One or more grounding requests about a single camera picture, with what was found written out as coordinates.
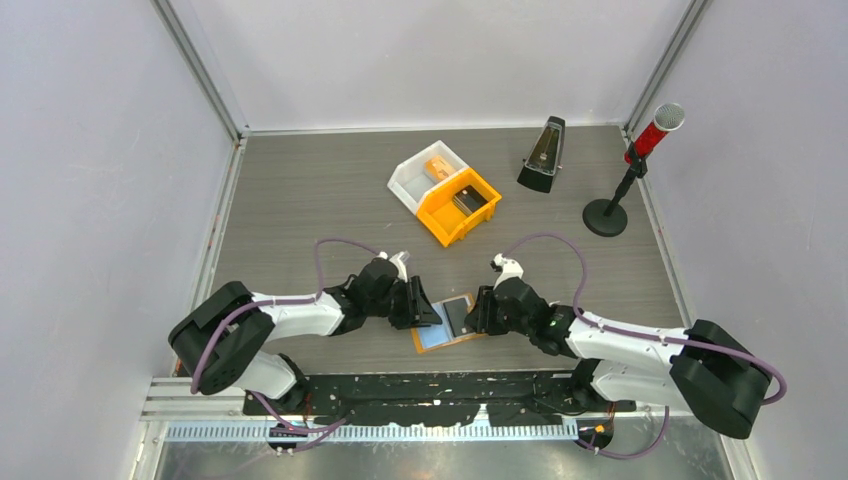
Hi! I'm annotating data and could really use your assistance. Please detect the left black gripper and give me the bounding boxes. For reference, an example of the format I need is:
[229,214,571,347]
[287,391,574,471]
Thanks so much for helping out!
[366,276,441,330]

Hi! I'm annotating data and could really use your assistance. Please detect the blue credit card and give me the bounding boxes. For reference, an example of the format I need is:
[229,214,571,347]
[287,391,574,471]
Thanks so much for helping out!
[416,302,453,352]

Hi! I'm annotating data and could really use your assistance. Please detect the orange card holder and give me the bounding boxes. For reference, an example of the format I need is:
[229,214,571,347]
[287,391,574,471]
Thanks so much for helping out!
[411,293,482,354]

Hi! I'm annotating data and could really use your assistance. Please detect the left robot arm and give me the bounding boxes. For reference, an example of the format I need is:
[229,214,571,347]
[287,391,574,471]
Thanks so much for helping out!
[168,252,442,414]

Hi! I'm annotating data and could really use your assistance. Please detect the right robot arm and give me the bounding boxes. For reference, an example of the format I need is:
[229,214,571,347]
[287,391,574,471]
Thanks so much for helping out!
[464,278,773,439]

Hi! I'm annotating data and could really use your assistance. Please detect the black cards in yellow bin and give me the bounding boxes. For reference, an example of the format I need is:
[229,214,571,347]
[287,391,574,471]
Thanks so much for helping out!
[452,185,488,217]

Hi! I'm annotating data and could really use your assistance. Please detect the yellow plastic bin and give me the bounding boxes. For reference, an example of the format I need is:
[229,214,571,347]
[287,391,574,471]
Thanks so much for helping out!
[416,168,502,248]

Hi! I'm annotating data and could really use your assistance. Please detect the white plastic bin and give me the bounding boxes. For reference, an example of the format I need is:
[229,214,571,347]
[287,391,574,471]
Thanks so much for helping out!
[387,140,469,215]

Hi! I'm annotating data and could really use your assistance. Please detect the orange box in white bin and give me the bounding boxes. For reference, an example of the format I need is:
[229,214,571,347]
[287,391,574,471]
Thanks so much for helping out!
[424,155,456,183]

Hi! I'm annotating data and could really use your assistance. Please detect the black metronome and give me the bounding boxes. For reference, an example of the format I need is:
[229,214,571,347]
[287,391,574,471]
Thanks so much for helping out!
[517,116,566,193]

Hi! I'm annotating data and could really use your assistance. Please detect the black microphone stand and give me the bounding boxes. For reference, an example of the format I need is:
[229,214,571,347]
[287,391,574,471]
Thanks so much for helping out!
[582,143,647,238]

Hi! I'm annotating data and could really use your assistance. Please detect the red microphone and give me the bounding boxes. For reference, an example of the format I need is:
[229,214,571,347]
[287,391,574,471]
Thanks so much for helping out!
[624,103,685,165]

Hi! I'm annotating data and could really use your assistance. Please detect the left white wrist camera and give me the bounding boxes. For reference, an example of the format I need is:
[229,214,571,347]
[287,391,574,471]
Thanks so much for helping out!
[377,251,410,282]

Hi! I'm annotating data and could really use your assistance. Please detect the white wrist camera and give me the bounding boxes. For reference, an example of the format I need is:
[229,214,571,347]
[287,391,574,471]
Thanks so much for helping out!
[377,251,410,282]
[490,253,524,288]

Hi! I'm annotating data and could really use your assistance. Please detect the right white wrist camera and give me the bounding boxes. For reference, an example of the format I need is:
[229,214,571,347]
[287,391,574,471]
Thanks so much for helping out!
[490,253,524,288]

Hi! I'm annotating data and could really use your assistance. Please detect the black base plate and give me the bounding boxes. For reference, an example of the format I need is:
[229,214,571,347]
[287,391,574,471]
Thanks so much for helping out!
[270,370,635,427]

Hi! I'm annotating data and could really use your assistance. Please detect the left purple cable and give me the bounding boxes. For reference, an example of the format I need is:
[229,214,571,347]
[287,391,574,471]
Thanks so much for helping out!
[189,237,384,397]

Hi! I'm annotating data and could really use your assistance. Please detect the purple cable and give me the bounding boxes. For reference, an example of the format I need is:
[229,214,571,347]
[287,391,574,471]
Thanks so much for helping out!
[189,237,384,397]
[503,232,790,407]

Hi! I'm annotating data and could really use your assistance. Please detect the white toothed rail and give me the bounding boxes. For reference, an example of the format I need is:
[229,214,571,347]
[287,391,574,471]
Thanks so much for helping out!
[164,419,578,443]

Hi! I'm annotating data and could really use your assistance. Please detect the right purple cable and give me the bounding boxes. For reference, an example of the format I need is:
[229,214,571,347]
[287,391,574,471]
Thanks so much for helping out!
[503,232,790,407]

